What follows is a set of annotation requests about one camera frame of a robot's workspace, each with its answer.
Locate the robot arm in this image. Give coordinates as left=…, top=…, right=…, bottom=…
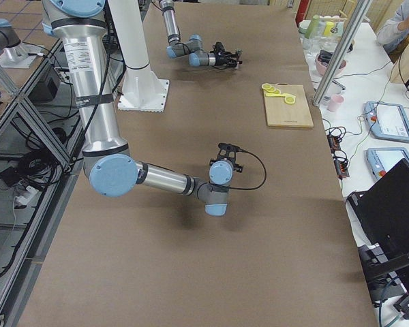
left=42, top=1, right=241, bottom=216
left=158, top=1, right=243, bottom=69

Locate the lemon slice top pair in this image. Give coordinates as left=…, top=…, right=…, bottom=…
left=284, top=95, right=296, bottom=104

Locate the yellow plastic knife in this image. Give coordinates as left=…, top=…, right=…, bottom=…
left=265, top=93, right=292, bottom=98

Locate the black laptop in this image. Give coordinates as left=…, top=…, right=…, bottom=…
left=346, top=157, right=409, bottom=307

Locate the wooden cutting board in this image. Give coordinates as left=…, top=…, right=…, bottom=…
left=262, top=83, right=314, bottom=128

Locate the green bottle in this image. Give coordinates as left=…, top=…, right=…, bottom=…
left=305, top=14, right=320, bottom=39

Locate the black power strip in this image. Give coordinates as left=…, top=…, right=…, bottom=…
left=327, top=134, right=350, bottom=180

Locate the pink cup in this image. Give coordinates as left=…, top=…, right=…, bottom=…
left=327, top=94, right=344, bottom=112

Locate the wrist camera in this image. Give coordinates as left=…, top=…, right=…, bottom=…
left=213, top=42, right=225, bottom=53
left=209, top=142, right=241, bottom=166

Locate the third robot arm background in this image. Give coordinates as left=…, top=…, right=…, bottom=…
left=0, top=18, right=37, bottom=69

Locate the near teach pendant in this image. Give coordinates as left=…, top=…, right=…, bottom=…
left=366, top=147, right=409, bottom=181

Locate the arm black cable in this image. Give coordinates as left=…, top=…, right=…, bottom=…
left=224, top=148, right=267, bottom=191

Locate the teach pendant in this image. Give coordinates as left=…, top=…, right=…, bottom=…
left=363, top=101, right=409, bottom=143
left=366, top=147, right=409, bottom=181

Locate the far teach pendant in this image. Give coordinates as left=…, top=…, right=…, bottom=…
left=363, top=101, right=409, bottom=143

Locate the aluminium frame post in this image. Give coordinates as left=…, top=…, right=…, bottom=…
left=312, top=0, right=372, bottom=107

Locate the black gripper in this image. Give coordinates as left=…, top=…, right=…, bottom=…
left=215, top=51, right=243, bottom=67
left=225, top=150, right=243, bottom=172

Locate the person in grey jacket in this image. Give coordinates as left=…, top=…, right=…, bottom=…
left=376, top=0, right=409, bottom=54

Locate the steel jigger measuring cup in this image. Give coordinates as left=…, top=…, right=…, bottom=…
left=234, top=49, right=243, bottom=69

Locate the pink bowl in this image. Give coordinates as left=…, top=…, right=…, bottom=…
left=314, top=54, right=348, bottom=76

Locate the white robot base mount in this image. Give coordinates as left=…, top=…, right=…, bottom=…
left=108, top=0, right=169, bottom=112

